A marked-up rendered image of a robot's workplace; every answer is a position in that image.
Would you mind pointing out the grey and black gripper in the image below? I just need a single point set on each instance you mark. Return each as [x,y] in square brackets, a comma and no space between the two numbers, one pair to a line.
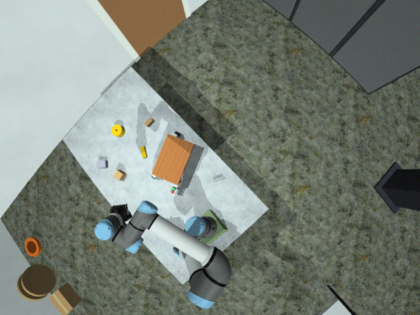
[120,209]

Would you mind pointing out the yellow flat bar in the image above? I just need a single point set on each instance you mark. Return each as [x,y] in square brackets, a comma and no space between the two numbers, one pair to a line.
[143,151]

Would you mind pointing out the small tan wooden block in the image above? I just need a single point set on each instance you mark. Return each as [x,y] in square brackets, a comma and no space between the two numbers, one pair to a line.
[149,122]

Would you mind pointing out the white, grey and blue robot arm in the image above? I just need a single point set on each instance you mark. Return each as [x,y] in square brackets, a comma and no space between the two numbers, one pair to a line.
[208,266]

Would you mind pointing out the yellow short cylinder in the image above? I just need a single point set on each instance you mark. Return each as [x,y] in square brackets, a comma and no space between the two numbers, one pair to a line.
[118,130]

